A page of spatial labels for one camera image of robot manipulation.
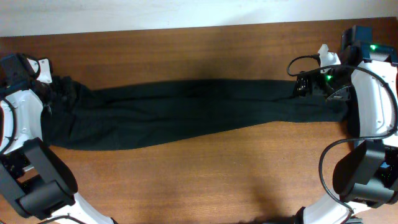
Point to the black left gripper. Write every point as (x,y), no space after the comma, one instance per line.
(61,93)

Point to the black trousers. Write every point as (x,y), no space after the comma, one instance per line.
(135,116)

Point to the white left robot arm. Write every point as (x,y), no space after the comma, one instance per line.
(35,181)

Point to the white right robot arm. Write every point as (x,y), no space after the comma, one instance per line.
(363,73)

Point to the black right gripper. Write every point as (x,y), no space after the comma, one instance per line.
(315,77)

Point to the black base bracket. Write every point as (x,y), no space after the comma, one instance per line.
(297,220)

